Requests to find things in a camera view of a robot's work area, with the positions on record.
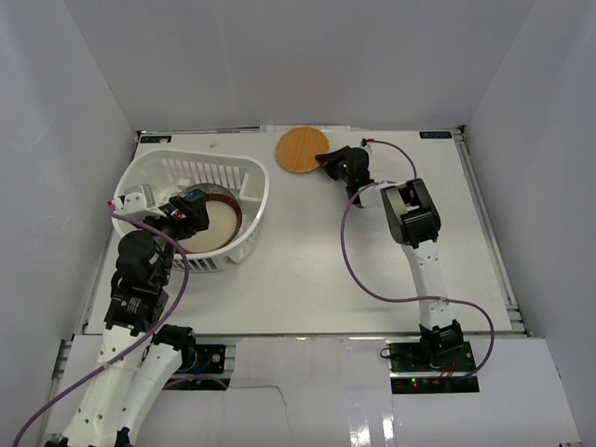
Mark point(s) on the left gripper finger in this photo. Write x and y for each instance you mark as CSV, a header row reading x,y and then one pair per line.
x,y
203,222
184,210

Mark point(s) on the orange woven round plate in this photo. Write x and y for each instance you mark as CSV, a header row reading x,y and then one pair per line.
x,y
297,149

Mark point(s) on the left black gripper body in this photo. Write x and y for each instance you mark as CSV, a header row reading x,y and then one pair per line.
x,y
187,210

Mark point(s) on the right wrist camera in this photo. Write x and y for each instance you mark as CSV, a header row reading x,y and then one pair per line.
x,y
368,144

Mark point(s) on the dark teal square plate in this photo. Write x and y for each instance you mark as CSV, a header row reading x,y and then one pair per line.
x,y
193,193

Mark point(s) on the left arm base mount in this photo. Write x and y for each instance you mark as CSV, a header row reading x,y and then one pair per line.
x,y
207,367

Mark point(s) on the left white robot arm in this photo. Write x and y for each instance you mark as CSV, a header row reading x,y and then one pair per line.
x,y
139,351

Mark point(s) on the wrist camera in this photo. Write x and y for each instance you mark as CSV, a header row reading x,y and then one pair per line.
x,y
368,144
137,202

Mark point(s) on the left blue table label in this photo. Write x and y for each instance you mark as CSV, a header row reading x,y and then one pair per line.
x,y
155,139

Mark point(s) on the red rimmed beige plate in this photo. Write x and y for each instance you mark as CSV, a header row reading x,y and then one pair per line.
x,y
225,218

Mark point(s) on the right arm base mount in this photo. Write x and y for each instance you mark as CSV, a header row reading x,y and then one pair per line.
x,y
413,372

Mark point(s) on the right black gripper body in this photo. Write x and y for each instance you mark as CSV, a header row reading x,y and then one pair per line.
x,y
346,176

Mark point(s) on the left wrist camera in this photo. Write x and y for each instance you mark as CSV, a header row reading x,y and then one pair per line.
x,y
137,202

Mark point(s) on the white plastic basket bin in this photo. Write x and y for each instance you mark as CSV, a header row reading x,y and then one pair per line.
x,y
245,179

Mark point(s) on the blue table label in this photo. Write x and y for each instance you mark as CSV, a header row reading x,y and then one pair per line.
x,y
155,139
435,135

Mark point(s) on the right blue table label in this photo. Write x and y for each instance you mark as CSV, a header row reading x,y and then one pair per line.
x,y
435,135

